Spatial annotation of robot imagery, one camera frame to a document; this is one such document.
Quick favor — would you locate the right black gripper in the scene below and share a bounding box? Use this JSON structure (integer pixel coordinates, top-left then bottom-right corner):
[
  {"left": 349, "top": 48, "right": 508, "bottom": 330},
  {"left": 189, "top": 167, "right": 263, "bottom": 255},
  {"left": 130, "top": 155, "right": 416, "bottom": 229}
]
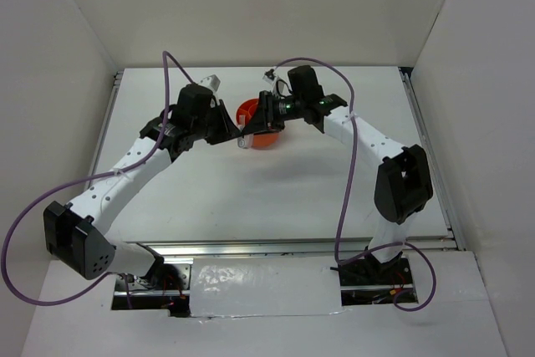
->
[{"left": 242, "top": 90, "right": 305, "bottom": 136}]

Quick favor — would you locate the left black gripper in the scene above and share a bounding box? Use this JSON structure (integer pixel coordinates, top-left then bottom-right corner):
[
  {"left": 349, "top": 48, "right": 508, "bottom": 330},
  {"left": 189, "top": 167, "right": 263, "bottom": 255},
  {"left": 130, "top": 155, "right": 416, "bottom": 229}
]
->
[{"left": 192, "top": 99, "right": 242, "bottom": 145}]

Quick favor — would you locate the pink correction tape dispenser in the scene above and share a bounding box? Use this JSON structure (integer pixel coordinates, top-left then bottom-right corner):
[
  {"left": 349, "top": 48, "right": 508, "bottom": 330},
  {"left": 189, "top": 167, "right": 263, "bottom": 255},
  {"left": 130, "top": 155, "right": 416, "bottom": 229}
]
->
[{"left": 237, "top": 135, "right": 254, "bottom": 149}]

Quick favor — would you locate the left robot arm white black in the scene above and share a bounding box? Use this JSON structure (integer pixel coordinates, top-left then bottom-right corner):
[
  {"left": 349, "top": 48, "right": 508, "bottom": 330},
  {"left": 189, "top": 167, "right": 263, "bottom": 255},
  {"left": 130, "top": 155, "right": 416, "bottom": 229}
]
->
[{"left": 43, "top": 75, "right": 240, "bottom": 289}]

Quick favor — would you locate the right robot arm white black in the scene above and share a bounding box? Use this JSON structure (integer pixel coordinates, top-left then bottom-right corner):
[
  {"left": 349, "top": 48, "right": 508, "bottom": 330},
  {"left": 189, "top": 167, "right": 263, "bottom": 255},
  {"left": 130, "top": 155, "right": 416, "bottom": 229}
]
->
[{"left": 237, "top": 65, "right": 433, "bottom": 283}]

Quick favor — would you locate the orange round compartment organizer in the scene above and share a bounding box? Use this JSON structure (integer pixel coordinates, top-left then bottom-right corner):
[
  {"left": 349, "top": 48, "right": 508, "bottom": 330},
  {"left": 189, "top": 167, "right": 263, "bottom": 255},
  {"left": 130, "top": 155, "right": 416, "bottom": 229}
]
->
[{"left": 236, "top": 99, "right": 278, "bottom": 149}]

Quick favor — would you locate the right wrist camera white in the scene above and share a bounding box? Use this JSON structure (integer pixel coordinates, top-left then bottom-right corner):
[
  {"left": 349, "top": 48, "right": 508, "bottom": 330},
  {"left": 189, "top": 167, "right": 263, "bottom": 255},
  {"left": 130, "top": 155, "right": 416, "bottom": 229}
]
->
[{"left": 262, "top": 68, "right": 291, "bottom": 99}]

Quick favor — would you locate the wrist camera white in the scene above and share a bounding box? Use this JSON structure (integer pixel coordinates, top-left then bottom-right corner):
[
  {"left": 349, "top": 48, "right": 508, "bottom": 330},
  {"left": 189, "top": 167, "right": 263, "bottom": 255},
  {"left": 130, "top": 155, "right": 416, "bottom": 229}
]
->
[
  {"left": 199, "top": 74, "right": 221, "bottom": 94},
  {"left": 262, "top": 68, "right": 291, "bottom": 99}
]

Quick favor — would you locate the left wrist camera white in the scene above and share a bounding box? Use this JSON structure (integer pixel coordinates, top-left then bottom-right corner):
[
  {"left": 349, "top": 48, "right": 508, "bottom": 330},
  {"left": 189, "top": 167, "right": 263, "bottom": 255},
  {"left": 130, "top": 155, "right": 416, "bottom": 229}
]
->
[{"left": 199, "top": 74, "right": 221, "bottom": 94}]

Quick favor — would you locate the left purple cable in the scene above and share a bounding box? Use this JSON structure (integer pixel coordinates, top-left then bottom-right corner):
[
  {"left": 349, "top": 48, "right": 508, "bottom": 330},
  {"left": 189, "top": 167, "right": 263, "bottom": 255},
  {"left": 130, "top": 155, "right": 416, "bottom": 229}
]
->
[{"left": 0, "top": 50, "right": 210, "bottom": 311}]

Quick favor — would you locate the purple cable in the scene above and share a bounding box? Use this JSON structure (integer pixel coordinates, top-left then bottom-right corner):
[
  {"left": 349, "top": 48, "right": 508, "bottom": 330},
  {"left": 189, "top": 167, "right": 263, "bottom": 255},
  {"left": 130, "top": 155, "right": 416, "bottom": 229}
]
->
[
  {"left": 0, "top": 50, "right": 210, "bottom": 311},
  {"left": 273, "top": 56, "right": 438, "bottom": 312}
]

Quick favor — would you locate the aluminium table frame rail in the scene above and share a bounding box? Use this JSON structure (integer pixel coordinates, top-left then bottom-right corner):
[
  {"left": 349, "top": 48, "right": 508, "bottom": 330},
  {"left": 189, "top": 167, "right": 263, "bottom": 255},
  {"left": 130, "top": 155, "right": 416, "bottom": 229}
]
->
[{"left": 92, "top": 67, "right": 457, "bottom": 255}]

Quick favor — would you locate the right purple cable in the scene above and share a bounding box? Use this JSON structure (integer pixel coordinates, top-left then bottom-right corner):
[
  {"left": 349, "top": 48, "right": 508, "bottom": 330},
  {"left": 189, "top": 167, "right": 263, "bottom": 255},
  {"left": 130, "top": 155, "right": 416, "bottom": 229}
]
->
[{"left": 273, "top": 56, "right": 438, "bottom": 312}]

